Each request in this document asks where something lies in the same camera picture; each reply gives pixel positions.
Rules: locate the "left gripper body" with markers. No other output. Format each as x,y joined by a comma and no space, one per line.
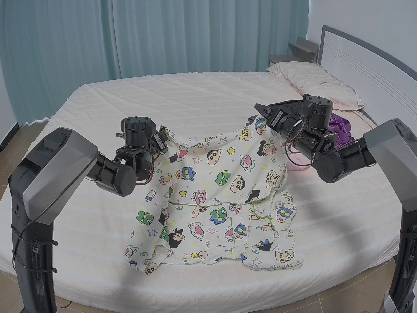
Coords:
160,143

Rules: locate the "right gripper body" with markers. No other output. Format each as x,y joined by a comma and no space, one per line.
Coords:
288,119

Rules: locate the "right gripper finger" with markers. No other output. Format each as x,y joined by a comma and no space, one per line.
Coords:
264,111

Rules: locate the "white printed pyjama top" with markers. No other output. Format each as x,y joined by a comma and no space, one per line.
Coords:
211,181

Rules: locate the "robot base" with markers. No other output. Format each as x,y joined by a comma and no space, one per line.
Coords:
389,303

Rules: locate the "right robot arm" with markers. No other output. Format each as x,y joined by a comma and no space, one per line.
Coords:
391,155

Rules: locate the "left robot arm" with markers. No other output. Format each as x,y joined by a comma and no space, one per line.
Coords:
55,171

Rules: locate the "bed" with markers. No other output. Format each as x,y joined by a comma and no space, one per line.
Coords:
195,99

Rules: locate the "pink garment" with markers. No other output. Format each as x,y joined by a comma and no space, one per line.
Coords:
298,161

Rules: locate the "pale pink pillow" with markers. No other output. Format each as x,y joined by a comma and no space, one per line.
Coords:
312,80

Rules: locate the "purple satin garment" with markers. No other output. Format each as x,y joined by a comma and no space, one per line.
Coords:
342,129

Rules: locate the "grey bedside table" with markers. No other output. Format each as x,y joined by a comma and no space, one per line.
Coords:
299,49

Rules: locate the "blue-green curtain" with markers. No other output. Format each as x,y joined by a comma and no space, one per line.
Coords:
211,24
49,44

